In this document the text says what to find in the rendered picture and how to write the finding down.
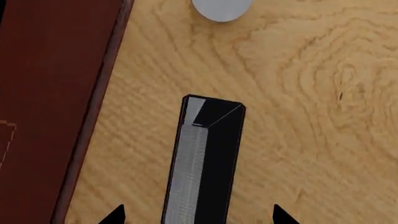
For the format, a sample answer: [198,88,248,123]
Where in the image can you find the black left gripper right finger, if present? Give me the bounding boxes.
[272,203,301,224]

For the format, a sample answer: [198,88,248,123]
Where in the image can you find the dark red wooden caddy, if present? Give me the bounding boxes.
[0,0,136,224]

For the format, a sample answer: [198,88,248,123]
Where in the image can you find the white round plate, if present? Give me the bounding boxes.
[190,0,252,23]

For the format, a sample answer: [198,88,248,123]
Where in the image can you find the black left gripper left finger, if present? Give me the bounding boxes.
[98,203,126,224]

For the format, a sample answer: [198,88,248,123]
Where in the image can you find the black book with grey pages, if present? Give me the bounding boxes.
[160,93,246,224]

